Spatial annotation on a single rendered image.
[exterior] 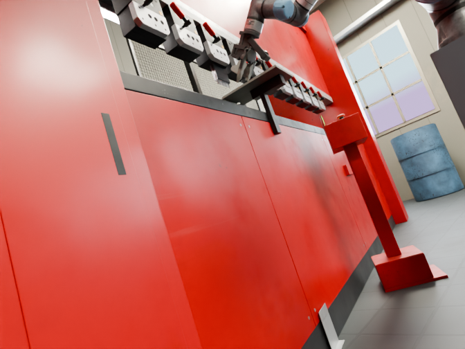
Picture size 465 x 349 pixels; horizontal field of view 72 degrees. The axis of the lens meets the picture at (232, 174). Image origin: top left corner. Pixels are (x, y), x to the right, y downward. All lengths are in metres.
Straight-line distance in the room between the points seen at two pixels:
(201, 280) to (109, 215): 0.31
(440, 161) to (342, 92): 1.74
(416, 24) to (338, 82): 2.31
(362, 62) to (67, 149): 5.47
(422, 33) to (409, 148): 1.74
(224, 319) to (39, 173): 0.49
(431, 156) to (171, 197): 4.19
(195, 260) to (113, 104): 0.35
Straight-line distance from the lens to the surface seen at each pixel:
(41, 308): 0.40
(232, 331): 0.76
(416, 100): 5.43
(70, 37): 0.58
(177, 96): 0.87
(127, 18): 1.20
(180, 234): 0.68
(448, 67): 1.17
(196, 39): 1.41
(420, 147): 4.66
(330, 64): 3.62
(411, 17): 5.68
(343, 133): 1.56
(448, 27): 1.23
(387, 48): 5.66
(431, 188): 4.67
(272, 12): 1.40
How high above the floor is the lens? 0.48
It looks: 9 degrees up
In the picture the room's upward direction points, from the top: 19 degrees counter-clockwise
